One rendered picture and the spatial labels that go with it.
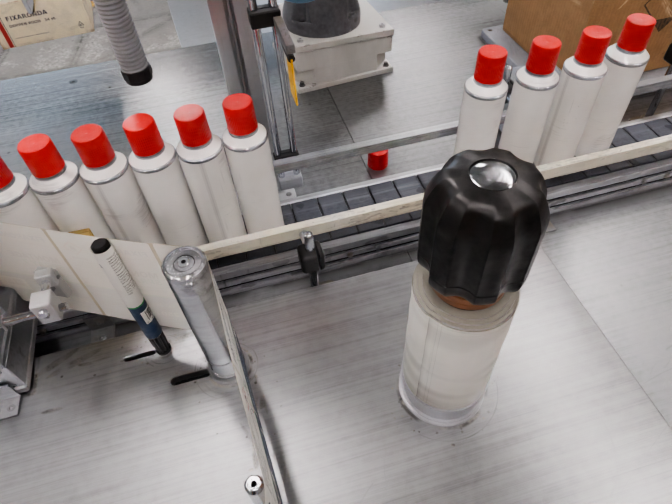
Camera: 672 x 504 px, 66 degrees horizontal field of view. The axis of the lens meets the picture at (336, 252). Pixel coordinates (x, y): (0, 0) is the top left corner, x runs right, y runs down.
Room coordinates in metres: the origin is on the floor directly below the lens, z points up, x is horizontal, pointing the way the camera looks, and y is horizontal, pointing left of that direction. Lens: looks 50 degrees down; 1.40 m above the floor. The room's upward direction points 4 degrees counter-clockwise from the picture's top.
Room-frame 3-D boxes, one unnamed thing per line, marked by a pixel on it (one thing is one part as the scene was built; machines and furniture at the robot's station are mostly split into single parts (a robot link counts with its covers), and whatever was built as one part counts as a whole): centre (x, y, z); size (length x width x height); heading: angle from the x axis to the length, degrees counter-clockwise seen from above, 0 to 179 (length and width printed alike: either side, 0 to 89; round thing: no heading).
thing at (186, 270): (0.28, 0.13, 0.97); 0.05 x 0.05 x 0.19
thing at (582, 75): (0.57, -0.33, 0.98); 0.05 x 0.05 x 0.20
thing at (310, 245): (0.41, 0.03, 0.89); 0.03 x 0.03 x 0.12; 12
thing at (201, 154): (0.47, 0.14, 0.98); 0.05 x 0.05 x 0.20
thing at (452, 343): (0.24, -0.10, 1.03); 0.09 x 0.09 x 0.30
